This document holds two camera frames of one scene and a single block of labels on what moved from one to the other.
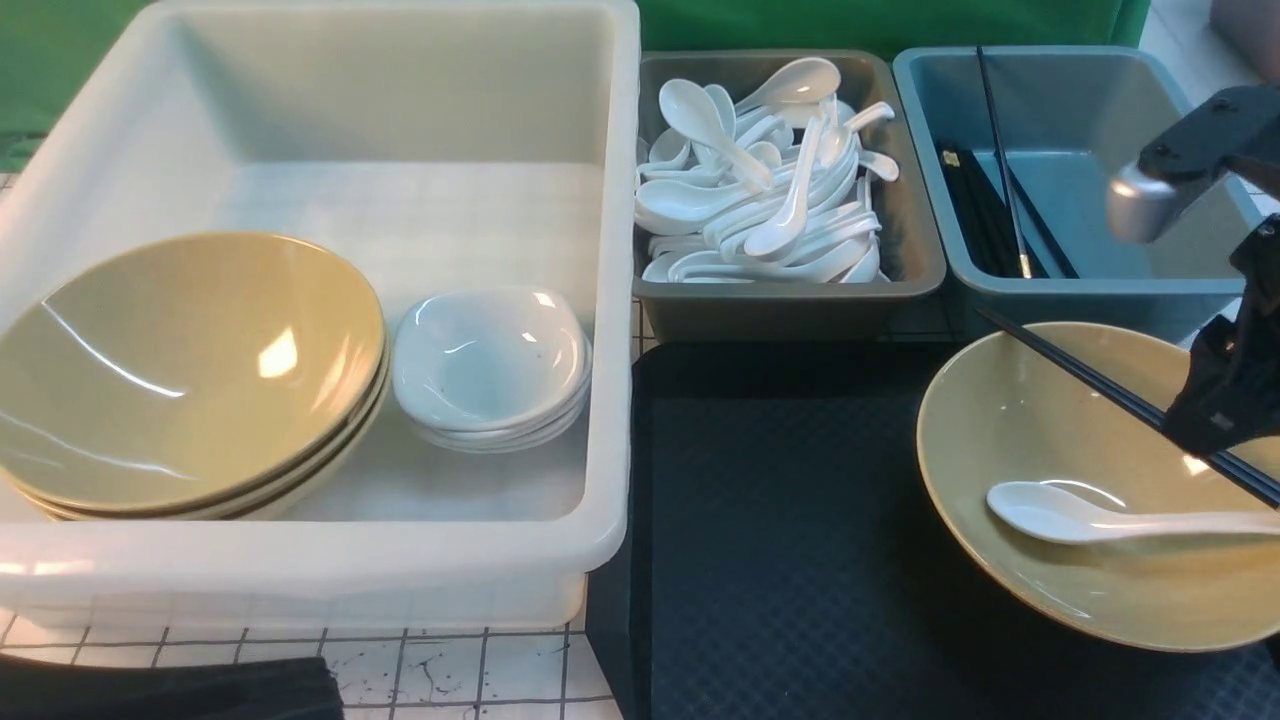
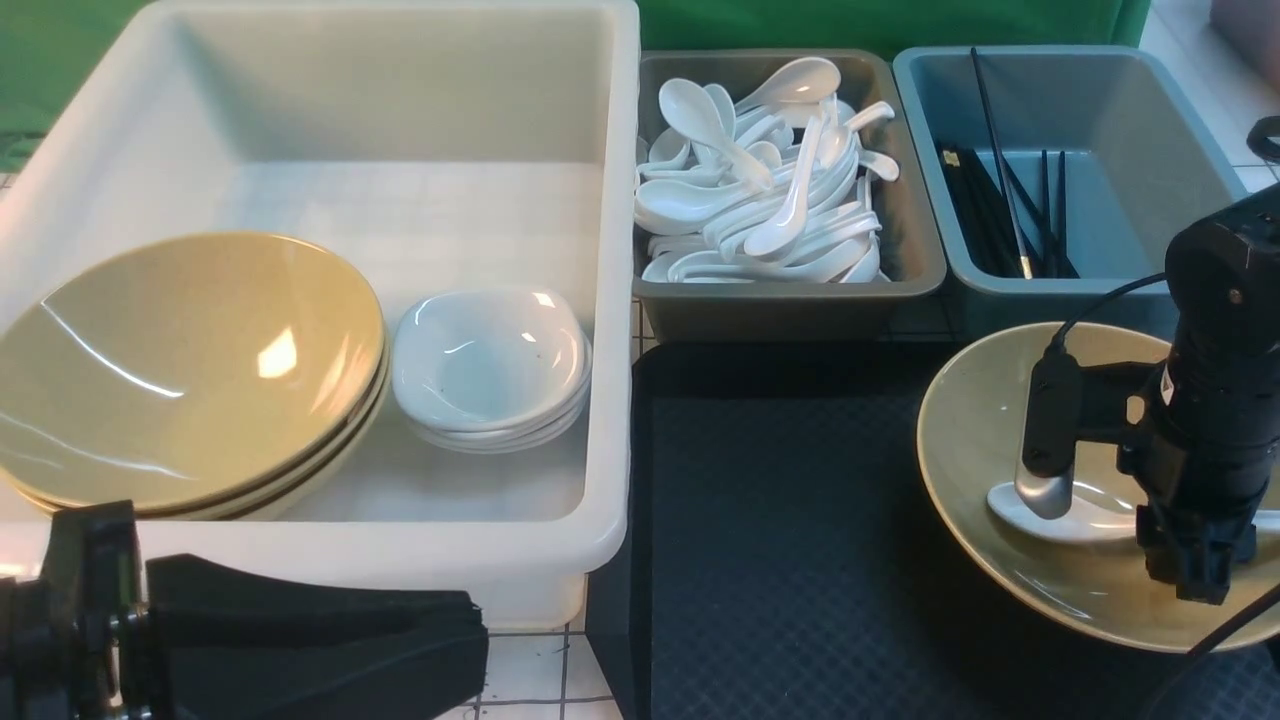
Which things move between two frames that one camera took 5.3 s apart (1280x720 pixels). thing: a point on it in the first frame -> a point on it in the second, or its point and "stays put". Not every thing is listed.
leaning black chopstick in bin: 1026,272 stays put
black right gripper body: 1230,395 -> 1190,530
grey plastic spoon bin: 778,312 stays put
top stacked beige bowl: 181,366 stays put
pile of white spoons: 772,190 stays put
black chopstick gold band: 1274,488 -> 1048,261
